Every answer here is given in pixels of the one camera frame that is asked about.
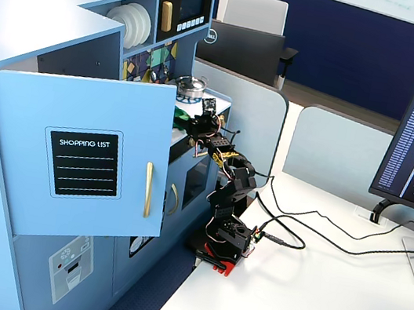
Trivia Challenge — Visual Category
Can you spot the hanging toy utensil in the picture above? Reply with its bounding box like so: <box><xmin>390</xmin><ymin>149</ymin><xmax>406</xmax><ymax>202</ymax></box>
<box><xmin>145</xmin><ymin>56</ymin><xmax>164</xmax><ymax>85</ymax></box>

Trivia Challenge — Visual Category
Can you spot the blue shopping list cabinet door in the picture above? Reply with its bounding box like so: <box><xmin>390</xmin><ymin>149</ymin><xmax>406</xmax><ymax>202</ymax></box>
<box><xmin>0</xmin><ymin>56</ymin><xmax>186</xmax><ymax>259</ymax></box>

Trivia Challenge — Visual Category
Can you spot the white toy plate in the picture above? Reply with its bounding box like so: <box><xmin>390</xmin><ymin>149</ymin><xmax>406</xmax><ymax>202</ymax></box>
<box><xmin>118</xmin><ymin>2</ymin><xmax>149</xmax><ymax>47</ymax></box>
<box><xmin>111</xmin><ymin>2</ymin><xmax>143</xmax><ymax>48</ymax></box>
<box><xmin>102</xmin><ymin>4</ymin><xmax>133</xmax><ymax>49</ymax></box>
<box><xmin>125</xmin><ymin>2</ymin><xmax>155</xmax><ymax>45</ymax></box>

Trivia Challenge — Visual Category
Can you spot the gold microwave handle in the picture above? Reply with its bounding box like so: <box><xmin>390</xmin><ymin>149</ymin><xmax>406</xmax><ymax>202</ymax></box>
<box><xmin>158</xmin><ymin>0</ymin><xmax>176</xmax><ymax>34</ymax></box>

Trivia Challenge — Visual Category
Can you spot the curved gold oven handle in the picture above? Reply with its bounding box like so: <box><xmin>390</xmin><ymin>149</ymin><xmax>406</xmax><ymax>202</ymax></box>
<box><xmin>165</xmin><ymin>182</ymin><xmax>182</xmax><ymax>218</ymax></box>

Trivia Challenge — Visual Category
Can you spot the black Dell monitor back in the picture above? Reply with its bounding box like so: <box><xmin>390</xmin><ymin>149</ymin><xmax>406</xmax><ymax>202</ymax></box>
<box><xmin>192</xmin><ymin>17</ymin><xmax>287</xmax><ymax>89</ymax></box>

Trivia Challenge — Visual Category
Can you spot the green recipient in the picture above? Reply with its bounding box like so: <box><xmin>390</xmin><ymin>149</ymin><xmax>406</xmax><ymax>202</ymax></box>
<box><xmin>171</xmin><ymin>106</ymin><xmax>193</xmax><ymax>131</ymax></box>

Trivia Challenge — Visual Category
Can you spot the black five-joint robot arm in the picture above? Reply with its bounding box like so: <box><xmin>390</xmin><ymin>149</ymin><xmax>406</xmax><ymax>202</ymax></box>
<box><xmin>189</xmin><ymin>126</ymin><xmax>274</xmax><ymax>271</ymax></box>

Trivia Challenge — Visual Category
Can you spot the thick black looped cable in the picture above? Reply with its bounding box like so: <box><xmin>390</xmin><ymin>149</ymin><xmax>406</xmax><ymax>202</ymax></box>
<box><xmin>247</xmin><ymin>190</ymin><xmax>414</xmax><ymax>271</ymax></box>

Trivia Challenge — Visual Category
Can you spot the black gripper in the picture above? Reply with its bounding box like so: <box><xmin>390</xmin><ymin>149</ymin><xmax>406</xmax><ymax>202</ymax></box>
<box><xmin>172</xmin><ymin>108</ymin><xmax>221</xmax><ymax>144</ymax></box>

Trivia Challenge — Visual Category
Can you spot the grey office chair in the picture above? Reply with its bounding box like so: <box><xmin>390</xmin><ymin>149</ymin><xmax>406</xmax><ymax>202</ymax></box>
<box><xmin>212</xmin><ymin>0</ymin><xmax>308</xmax><ymax>91</ymax></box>

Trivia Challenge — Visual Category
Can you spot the black toy microwave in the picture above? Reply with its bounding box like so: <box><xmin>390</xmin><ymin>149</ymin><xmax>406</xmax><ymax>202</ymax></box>
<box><xmin>151</xmin><ymin>0</ymin><xmax>212</xmax><ymax>51</ymax></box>

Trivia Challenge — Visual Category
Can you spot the grey rounded desk partition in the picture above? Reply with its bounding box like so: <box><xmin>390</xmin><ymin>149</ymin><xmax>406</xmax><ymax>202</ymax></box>
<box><xmin>176</xmin><ymin>57</ymin><xmax>295</xmax><ymax>181</ymax></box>
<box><xmin>277</xmin><ymin>100</ymin><xmax>399</xmax><ymax>211</ymax></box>

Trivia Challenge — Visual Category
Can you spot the thin black camera cable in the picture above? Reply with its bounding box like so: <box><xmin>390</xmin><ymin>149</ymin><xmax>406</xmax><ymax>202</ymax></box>
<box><xmin>207</xmin><ymin>126</ymin><xmax>414</xmax><ymax>250</ymax></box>

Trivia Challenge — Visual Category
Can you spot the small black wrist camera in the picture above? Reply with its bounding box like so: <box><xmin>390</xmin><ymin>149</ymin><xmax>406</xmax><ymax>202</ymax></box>
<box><xmin>199</xmin><ymin>97</ymin><xmax>219</xmax><ymax>117</ymax></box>

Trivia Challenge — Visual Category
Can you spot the desk cable grommet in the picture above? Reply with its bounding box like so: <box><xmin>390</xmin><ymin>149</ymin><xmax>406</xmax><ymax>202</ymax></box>
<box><xmin>352</xmin><ymin>205</ymin><xmax>390</xmax><ymax>229</ymax></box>

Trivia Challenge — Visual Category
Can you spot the red robot base clamp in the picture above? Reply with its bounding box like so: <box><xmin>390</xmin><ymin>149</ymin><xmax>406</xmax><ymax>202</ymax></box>
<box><xmin>192</xmin><ymin>239</ymin><xmax>241</xmax><ymax>278</ymax></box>

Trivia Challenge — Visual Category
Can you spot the small steel toy pot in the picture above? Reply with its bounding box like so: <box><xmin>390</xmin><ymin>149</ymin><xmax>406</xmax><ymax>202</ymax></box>
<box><xmin>172</xmin><ymin>71</ymin><xmax>210</xmax><ymax>102</ymax></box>

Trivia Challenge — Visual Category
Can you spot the long gold door handle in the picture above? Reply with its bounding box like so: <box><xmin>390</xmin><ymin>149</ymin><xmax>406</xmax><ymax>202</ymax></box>
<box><xmin>137</xmin><ymin>161</ymin><xmax>159</xmax><ymax>220</ymax></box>

